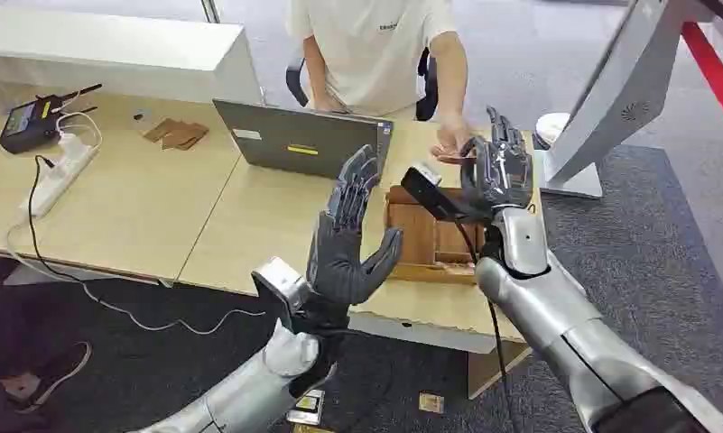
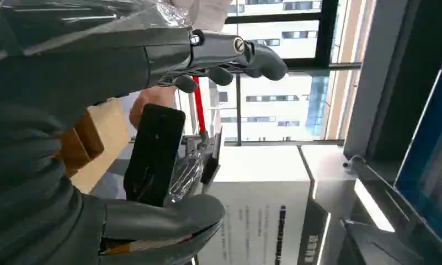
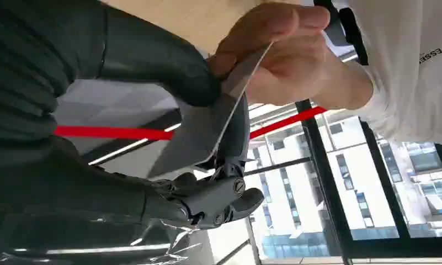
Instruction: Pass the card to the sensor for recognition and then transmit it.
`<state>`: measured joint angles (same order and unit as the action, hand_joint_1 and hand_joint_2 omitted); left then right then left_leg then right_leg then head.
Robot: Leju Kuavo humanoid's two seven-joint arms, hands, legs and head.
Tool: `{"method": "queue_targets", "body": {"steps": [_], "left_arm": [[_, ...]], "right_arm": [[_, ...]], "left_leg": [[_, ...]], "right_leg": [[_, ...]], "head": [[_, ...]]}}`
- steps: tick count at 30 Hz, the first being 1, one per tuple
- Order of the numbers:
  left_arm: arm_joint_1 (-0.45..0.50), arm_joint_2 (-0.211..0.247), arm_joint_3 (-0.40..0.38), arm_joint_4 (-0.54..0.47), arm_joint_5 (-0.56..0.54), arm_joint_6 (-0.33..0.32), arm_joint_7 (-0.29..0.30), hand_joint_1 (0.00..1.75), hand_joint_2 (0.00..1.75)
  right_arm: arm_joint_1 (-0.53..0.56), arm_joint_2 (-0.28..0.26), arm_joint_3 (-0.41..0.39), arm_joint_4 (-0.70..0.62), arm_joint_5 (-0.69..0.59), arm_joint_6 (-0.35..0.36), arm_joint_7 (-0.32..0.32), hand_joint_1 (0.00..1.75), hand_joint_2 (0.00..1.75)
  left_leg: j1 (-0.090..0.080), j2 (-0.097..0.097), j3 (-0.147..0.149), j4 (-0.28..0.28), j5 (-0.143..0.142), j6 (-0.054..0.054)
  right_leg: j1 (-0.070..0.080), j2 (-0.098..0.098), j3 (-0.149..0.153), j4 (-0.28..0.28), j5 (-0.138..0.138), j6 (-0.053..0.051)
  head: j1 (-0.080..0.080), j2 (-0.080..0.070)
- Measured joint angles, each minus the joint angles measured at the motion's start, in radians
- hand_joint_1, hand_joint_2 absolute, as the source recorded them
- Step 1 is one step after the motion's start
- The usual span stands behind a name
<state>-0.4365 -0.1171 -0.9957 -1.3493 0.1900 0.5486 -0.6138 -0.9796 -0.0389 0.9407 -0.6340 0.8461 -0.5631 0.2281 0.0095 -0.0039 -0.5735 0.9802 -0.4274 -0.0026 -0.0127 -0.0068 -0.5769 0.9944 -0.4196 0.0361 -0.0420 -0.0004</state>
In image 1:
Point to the white power strip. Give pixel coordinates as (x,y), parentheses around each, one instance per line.
(59,173)

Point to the wooden desk side panel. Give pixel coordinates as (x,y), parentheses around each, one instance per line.
(492,367)

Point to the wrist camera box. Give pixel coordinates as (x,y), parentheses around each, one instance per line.
(280,284)
(430,188)

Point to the card with dark frame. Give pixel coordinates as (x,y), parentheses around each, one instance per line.
(307,407)

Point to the person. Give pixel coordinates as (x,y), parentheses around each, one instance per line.
(373,54)

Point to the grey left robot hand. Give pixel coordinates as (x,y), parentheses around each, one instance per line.
(337,257)

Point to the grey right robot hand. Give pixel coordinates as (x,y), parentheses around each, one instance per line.
(504,173)

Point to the silver screen stand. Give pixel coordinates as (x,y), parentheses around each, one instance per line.
(612,101)

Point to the wooden card box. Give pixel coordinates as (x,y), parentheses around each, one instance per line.
(418,239)

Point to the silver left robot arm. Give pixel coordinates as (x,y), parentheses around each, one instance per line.
(259,382)

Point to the person's left hand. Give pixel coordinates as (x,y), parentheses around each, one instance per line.
(454,140)

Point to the brown cardboard pieces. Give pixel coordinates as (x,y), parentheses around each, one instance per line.
(176,134)

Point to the black office chair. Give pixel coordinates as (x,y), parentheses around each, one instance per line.
(427,89)

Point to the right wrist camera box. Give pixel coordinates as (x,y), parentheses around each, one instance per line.
(430,188)

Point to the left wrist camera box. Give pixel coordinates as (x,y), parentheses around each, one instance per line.
(280,284)

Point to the black device with antennas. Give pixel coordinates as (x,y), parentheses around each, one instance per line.
(29,122)

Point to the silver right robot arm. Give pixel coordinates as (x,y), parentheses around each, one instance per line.
(558,317)

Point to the white cabinet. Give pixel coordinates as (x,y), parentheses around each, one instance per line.
(116,54)

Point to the grey laptop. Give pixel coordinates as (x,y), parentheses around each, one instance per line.
(301,140)

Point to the white round object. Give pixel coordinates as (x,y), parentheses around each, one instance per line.
(549,127)

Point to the small yellow card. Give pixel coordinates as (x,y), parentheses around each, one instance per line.
(431,403)

